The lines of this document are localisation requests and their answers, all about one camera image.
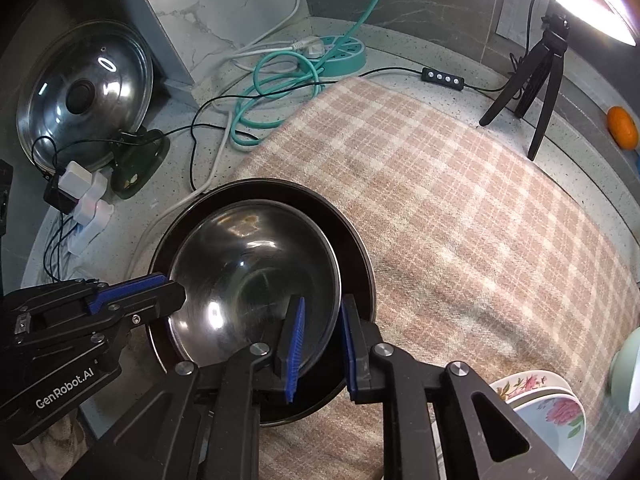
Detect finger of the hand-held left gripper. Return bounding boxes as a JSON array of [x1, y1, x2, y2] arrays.
[[85, 272, 168, 317], [100, 281, 187, 331]]

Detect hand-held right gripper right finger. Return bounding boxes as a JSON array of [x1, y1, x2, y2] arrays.
[[340, 294, 576, 480]]

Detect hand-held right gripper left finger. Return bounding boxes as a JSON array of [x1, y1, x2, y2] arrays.
[[62, 295, 307, 480]]

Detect dark round bowl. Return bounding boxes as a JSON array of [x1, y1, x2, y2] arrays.
[[146, 180, 377, 428]]

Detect stainless steel bowl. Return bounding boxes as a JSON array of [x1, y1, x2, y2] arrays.
[[167, 200, 343, 376]]

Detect white plate small pink flowers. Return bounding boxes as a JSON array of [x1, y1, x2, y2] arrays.
[[487, 370, 573, 403]]

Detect white plate large pink flowers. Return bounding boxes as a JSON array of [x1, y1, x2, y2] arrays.
[[515, 392, 587, 471]]

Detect white power strip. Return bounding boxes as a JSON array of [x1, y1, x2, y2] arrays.
[[75, 187, 113, 226], [65, 220, 103, 256]]

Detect black plug adapter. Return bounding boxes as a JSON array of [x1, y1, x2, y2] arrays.
[[44, 176, 76, 213]]

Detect white plug adapter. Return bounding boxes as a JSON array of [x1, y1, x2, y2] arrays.
[[59, 161, 96, 195]]

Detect dark green dish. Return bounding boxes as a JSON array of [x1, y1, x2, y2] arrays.
[[111, 129, 171, 201]]

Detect beige plaid cloth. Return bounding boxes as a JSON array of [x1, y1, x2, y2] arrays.
[[230, 76, 640, 480]]

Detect steel pot lid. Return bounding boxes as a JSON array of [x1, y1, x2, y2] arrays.
[[16, 20, 153, 171]]

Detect pale green cup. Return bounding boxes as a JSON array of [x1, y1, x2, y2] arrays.
[[607, 327, 640, 413]]

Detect black inline controller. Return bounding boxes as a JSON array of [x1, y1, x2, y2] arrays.
[[421, 66, 463, 84]]

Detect black tripod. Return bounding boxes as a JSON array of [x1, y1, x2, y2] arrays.
[[479, 14, 572, 161]]

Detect orange fruit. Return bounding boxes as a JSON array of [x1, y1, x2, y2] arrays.
[[606, 106, 639, 150]]

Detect white cable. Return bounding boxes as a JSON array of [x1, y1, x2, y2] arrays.
[[132, 0, 331, 271]]

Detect black thin cable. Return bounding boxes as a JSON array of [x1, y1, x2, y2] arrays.
[[190, 67, 506, 191]]

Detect teal power strip with cable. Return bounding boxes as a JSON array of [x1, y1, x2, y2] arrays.
[[231, 0, 391, 150]]

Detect ring light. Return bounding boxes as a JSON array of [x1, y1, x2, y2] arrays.
[[510, 0, 638, 46]]

